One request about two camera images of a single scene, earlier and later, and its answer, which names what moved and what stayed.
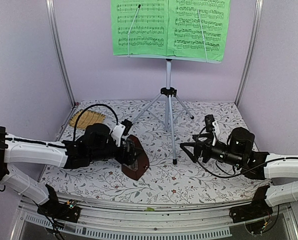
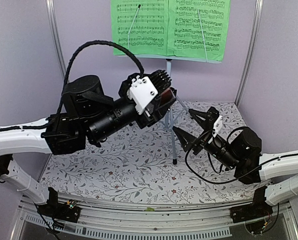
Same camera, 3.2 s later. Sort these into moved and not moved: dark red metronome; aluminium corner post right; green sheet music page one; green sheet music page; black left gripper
Moved: black left gripper; dark red metronome
Not moved: green sheet music page; green sheet music page one; aluminium corner post right
